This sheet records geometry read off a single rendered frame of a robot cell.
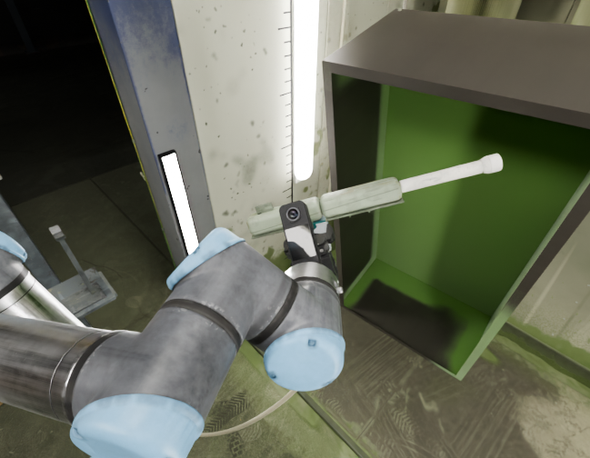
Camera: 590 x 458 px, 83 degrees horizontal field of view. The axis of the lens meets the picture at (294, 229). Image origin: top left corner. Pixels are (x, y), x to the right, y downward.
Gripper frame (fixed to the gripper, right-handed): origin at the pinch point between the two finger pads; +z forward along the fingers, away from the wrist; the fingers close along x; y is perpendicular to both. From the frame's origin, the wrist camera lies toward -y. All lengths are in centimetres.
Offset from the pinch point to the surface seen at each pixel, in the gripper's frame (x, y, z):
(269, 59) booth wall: -7, -39, 83
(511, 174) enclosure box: 58, 19, 42
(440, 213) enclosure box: 40, 36, 63
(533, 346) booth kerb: 82, 145, 91
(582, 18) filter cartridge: 115, -12, 102
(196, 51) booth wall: -26, -47, 58
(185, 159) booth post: -46, -15, 59
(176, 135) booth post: -44, -24, 55
